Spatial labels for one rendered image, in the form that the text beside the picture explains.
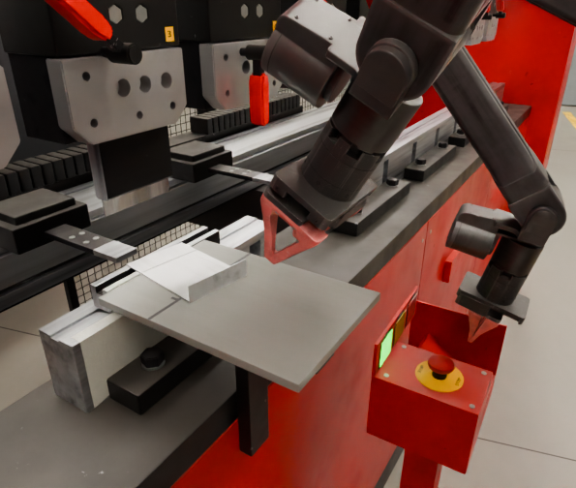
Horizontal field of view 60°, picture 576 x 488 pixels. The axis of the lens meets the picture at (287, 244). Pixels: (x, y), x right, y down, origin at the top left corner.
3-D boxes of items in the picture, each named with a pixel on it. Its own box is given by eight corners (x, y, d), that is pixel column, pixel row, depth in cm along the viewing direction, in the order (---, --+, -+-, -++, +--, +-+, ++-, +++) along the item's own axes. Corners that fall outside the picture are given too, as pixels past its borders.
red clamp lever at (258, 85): (265, 128, 64) (263, 45, 59) (239, 124, 66) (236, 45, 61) (273, 125, 65) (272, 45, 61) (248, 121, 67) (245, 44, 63)
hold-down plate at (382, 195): (356, 237, 99) (357, 224, 98) (332, 231, 102) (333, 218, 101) (409, 193, 122) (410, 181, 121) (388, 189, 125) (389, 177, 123)
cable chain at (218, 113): (208, 135, 123) (207, 119, 121) (190, 132, 126) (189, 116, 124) (300, 106, 156) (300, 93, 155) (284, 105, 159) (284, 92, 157)
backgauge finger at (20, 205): (90, 286, 61) (82, 249, 59) (-25, 237, 73) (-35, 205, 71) (162, 249, 70) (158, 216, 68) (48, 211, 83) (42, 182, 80)
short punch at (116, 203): (110, 218, 56) (97, 134, 51) (99, 215, 57) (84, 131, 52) (174, 192, 63) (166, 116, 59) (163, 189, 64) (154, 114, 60)
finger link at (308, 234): (231, 246, 49) (269, 176, 43) (272, 221, 54) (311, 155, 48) (282, 292, 48) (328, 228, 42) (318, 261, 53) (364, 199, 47)
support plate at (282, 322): (298, 393, 43) (298, 384, 43) (99, 305, 56) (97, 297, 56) (379, 299, 57) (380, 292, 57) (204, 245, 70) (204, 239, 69)
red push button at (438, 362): (448, 391, 74) (451, 372, 73) (421, 381, 76) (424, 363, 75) (455, 376, 78) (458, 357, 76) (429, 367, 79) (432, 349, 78)
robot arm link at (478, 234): (563, 215, 64) (557, 190, 71) (474, 186, 66) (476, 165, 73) (522, 287, 70) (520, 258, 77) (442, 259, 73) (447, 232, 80)
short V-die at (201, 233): (110, 313, 58) (106, 291, 57) (94, 305, 60) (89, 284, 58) (220, 249, 73) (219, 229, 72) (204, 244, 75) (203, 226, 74)
